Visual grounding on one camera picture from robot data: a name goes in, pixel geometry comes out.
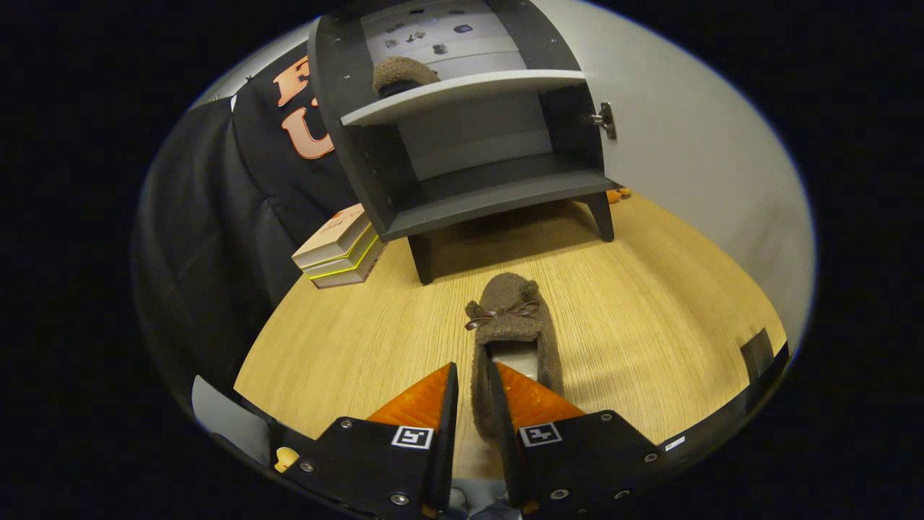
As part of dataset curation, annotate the yellow edged book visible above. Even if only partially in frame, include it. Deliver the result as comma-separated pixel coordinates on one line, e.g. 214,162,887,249
302,231,380,281

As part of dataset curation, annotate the dark grey shoe cabinet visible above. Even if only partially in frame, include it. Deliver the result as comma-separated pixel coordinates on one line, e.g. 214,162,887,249
307,0,622,286

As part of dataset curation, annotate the beige shoe cabinet door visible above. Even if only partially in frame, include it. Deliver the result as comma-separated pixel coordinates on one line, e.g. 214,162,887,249
531,0,818,355

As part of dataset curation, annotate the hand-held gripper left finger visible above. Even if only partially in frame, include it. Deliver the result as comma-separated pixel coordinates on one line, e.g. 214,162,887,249
271,361,460,519

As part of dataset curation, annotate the grey thick book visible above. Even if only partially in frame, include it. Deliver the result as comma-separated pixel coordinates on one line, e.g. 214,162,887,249
310,249,387,290

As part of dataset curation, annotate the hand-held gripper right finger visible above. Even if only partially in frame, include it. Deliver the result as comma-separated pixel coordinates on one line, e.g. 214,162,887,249
487,361,661,515

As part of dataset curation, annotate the black backdrop cloth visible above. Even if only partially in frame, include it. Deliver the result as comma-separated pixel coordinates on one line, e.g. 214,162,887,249
132,40,362,405

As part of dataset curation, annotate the brown fuzzy shoe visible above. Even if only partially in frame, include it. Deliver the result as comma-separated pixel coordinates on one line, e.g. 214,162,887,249
464,272,566,443
372,56,441,98

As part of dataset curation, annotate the metal door hinge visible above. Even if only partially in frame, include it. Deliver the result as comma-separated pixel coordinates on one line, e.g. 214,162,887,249
590,101,619,142

